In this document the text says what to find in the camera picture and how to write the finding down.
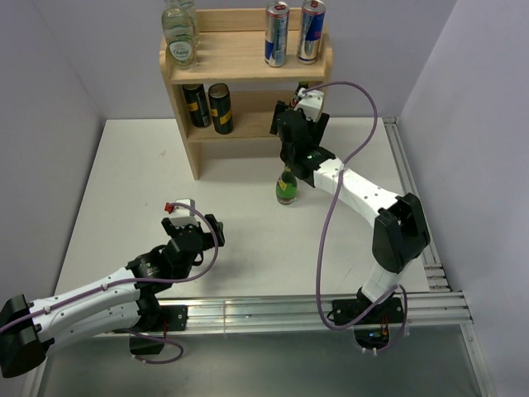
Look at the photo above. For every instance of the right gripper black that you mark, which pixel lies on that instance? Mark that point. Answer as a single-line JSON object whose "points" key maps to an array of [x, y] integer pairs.
{"points": [[320, 129]]}

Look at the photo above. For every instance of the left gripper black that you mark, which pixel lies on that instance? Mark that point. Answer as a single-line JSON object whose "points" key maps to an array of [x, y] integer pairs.
{"points": [[173, 231]]}

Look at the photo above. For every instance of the green glass bottle front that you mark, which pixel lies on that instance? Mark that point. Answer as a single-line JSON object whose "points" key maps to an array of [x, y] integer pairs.
{"points": [[299, 93]]}

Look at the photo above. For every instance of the green glass bottle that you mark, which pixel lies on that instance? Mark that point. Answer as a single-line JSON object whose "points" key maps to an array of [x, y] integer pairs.
{"points": [[299, 93], [286, 187]]}

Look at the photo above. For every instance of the black yellow can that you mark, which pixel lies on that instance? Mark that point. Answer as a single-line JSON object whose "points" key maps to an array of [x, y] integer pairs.
{"points": [[220, 105], [196, 101]]}

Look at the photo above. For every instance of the silver blue energy drink can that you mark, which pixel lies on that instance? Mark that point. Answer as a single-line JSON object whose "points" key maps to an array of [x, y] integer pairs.
{"points": [[310, 32]]}

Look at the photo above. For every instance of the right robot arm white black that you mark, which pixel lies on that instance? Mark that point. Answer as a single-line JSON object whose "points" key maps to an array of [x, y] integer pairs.
{"points": [[400, 232]]}

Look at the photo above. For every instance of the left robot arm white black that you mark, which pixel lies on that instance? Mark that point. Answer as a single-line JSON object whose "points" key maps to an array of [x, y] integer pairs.
{"points": [[120, 302]]}

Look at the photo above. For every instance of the wooden two-tier shelf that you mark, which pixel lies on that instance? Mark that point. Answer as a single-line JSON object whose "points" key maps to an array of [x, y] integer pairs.
{"points": [[232, 51]]}

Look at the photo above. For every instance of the green glass bottle rear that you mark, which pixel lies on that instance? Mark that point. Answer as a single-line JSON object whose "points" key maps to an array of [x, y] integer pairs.
{"points": [[286, 187]]}

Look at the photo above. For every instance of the clear glass bottle front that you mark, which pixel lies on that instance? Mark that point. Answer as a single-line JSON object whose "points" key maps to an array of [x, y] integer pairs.
{"points": [[180, 35]]}

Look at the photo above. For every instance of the clear glass bottle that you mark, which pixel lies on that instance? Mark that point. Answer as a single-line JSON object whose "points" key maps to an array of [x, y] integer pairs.
{"points": [[180, 35], [189, 7]]}

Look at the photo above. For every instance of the clear glass bottle rear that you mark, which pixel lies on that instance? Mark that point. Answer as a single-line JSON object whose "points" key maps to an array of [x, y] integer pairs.
{"points": [[189, 7]]}

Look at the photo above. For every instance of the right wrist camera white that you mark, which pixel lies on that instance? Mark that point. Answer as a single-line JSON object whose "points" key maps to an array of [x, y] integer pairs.
{"points": [[311, 105]]}

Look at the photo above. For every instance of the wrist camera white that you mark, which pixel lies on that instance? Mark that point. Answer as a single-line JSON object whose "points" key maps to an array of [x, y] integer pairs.
{"points": [[179, 214], [311, 105]]}

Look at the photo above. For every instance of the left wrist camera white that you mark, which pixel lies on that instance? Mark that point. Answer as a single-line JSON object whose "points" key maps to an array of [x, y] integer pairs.
{"points": [[179, 214]]}

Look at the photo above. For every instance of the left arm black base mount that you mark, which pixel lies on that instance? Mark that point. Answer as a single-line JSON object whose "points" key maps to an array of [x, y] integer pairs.
{"points": [[172, 318]]}

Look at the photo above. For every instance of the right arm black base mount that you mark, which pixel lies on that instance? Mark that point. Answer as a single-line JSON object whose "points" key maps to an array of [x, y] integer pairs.
{"points": [[372, 332]]}

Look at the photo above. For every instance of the aluminium rail frame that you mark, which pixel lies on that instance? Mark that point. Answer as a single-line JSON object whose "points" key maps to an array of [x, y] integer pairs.
{"points": [[253, 327]]}

